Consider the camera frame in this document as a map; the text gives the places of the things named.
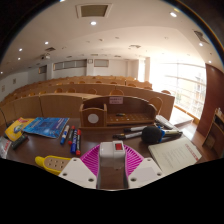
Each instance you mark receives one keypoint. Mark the grey remote control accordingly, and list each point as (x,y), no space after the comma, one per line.
(166,122)

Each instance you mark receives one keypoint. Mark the white sheet with red print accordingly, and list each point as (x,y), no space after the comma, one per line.
(4,146)

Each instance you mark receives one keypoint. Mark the blue marker pen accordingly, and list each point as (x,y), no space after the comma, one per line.
(64,135)
(73,141)

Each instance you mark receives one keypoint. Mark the white paper booklet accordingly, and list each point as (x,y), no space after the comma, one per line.
(175,155)

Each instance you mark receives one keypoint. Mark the black handheld microphone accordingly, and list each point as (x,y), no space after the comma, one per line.
(151,135)

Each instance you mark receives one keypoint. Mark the rows of wooden seats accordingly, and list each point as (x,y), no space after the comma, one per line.
(60,103)

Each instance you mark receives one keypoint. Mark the ceiling projector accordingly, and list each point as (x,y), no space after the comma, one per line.
(46,56)

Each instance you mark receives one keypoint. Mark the large ceiling air vent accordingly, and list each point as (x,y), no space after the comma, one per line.
(94,10)

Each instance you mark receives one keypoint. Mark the black remote control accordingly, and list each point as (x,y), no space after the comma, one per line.
(19,141)

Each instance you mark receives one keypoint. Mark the blue book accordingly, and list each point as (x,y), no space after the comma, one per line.
(48,126)

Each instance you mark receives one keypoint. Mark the wooden shelf unit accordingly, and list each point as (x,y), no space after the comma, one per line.
(215,133)

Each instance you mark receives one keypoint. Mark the black marker pen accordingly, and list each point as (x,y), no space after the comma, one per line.
(135,128)
(128,135)

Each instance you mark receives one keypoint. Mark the large bright window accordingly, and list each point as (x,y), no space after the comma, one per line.
(186,86)

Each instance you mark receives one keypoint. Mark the recessed ceiling lights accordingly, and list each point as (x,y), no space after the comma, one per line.
(93,23)

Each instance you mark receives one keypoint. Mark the red marker pen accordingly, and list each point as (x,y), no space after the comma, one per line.
(71,134)
(78,141)

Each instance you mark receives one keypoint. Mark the yellow book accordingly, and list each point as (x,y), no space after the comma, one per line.
(15,129)

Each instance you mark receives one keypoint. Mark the small ceiling air vent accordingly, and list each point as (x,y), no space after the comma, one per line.
(201,36)

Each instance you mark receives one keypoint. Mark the yellow power strip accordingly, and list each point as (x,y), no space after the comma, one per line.
(50,163)

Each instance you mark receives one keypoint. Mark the wooden desk organizer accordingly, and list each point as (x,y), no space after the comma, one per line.
(133,111)

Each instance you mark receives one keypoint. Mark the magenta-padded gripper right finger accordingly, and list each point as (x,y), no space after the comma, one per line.
(146,170)

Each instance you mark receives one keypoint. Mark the white charger block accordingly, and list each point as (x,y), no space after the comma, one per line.
(112,151)

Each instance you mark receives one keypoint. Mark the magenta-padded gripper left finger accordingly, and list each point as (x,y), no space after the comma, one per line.
(78,170)

